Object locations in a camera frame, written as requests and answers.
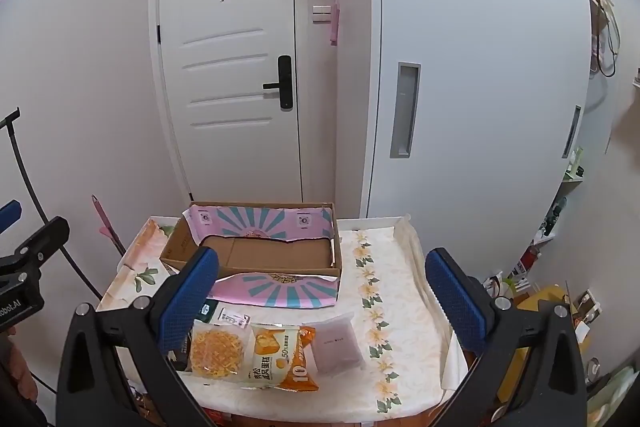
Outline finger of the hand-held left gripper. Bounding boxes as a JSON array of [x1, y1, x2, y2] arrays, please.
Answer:
[[0, 201, 23, 229], [14, 216, 71, 265]]

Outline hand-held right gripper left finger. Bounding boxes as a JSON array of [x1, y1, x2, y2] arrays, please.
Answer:
[[56, 246, 236, 427]]

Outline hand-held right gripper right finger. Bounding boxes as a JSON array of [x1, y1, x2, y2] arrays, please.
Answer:
[[424, 247, 587, 427]]

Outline dark green snack packet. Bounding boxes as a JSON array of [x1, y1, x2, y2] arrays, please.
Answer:
[[197, 298, 223, 327]]

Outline snack packets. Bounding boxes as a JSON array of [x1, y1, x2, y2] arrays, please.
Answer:
[[186, 318, 255, 379]]

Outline pink printed cardboard box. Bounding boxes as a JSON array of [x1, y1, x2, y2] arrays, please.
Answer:
[[160, 202, 344, 309]]

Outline orange cake packet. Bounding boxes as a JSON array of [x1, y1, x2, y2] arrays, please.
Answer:
[[240, 323, 321, 393]]

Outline purple translucent snack packet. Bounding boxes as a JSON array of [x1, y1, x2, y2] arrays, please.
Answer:
[[310, 313, 368, 376]]

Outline person's left hand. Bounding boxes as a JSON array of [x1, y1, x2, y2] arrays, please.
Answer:
[[0, 327, 40, 405]]

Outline floral tablecloth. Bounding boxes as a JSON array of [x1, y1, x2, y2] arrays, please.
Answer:
[[95, 214, 468, 423]]

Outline pink stick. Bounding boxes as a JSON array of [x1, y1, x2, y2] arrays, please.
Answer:
[[91, 194, 128, 258]]

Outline yellow bag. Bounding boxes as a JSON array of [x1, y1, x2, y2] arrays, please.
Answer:
[[500, 284, 571, 400]]

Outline green floral cushion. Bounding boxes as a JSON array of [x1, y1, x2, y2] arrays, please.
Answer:
[[587, 367, 638, 427]]

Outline white panel door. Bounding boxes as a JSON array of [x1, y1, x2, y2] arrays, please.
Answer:
[[159, 0, 306, 204]]

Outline white wardrobe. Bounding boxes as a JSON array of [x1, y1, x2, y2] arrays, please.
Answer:
[[367, 0, 603, 228]]

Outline pink hanging strip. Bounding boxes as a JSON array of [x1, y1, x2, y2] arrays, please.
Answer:
[[328, 2, 342, 46]]

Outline black curved cable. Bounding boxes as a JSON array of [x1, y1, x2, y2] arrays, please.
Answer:
[[0, 107, 108, 300]]

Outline black door lock handle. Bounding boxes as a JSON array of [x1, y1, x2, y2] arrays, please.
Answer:
[[262, 55, 295, 110]]

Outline hanging cords on shelf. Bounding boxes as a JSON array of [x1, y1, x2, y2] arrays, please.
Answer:
[[587, 0, 622, 78]]

